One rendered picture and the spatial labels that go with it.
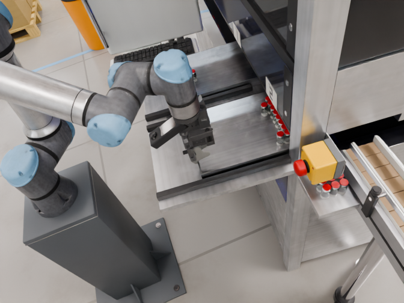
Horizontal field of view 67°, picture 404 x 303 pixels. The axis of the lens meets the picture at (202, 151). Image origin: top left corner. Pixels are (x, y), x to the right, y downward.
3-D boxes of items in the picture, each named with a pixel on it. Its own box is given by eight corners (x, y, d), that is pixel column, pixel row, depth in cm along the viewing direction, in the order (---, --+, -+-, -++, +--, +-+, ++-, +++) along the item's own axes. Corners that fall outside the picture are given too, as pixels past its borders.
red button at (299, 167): (305, 163, 76) (306, 153, 73) (312, 176, 74) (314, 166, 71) (291, 168, 76) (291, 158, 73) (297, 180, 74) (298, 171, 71)
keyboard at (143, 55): (190, 39, 153) (189, 34, 152) (195, 54, 144) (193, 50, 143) (114, 59, 155) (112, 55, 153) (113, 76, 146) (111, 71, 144)
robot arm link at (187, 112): (168, 112, 70) (163, 90, 75) (173, 125, 74) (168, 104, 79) (200, 103, 70) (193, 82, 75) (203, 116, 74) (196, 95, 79)
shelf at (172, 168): (246, 42, 133) (246, 38, 132) (321, 166, 88) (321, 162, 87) (140, 74, 133) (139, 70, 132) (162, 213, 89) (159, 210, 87)
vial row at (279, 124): (270, 104, 104) (270, 94, 101) (292, 142, 93) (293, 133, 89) (264, 107, 104) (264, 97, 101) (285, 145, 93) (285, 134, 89)
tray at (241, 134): (279, 94, 107) (279, 86, 104) (313, 148, 90) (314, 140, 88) (186, 122, 107) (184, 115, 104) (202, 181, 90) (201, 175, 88)
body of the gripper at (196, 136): (215, 146, 83) (208, 114, 73) (185, 155, 83) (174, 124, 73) (209, 127, 88) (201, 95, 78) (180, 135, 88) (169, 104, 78)
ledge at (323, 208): (344, 165, 87) (345, 161, 86) (370, 204, 79) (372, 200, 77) (297, 179, 87) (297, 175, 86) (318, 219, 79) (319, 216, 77)
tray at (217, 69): (249, 44, 129) (249, 36, 126) (272, 80, 112) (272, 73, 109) (171, 67, 129) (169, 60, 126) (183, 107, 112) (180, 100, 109)
